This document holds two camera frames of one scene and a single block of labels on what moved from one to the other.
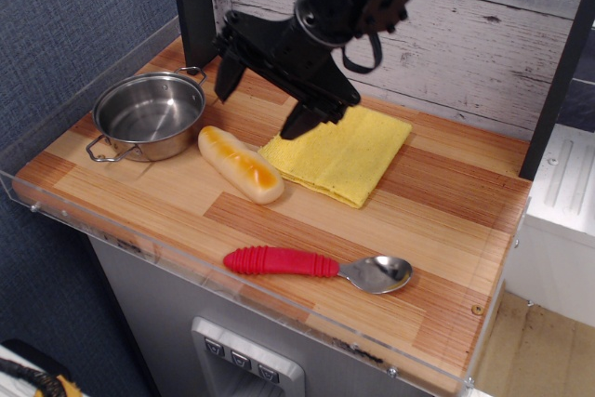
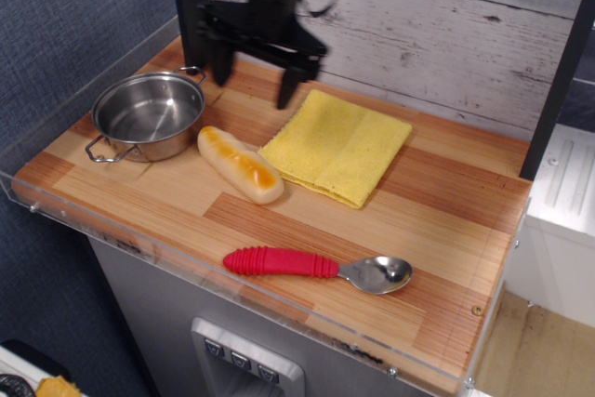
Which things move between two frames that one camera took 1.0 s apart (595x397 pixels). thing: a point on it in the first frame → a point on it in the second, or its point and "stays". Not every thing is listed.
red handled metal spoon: [376, 273] stays
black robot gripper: [296, 55] → [268, 26]
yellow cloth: [346, 161] stays
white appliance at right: [551, 261] stays
